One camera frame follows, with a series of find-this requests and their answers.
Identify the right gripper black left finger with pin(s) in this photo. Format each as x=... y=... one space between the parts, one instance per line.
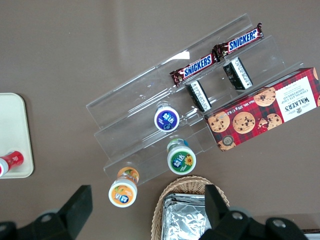
x=75 y=210

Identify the cream plastic serving tray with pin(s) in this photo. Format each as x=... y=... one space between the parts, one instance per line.
x=13 y=125

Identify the white rectangular snack bin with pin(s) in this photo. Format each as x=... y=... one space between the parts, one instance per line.
x=313 y=236

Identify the light wicker oval basket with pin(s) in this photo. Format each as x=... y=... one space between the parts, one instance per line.
x=160 y=205

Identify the clear acrylic stepped display stand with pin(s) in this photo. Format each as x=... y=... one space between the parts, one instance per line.
x=130 y=120

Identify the small black white box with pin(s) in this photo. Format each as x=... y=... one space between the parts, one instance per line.
x=237 y=73
x=198 y=95

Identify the green lid gum jar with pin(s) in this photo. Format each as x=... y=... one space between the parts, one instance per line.
x=181 y=160

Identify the blue lid gum jar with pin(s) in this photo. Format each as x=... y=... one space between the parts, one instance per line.
x=166 y=119

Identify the orange lid gum jar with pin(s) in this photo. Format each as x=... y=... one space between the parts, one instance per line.
x=123 y=194

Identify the aluminium foil container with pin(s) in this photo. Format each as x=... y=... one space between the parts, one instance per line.
x=182 y=217

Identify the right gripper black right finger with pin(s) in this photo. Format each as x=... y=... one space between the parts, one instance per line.
x=220 y=215

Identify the Snickers chocolate bar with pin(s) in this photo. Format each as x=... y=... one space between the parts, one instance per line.
x=240 y=40
x=196 y=68

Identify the red lid gum jar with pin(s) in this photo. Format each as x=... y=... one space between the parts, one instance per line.
x=13 y=160

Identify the red Walkers cookie box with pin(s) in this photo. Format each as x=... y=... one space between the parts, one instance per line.
x=265 y=110

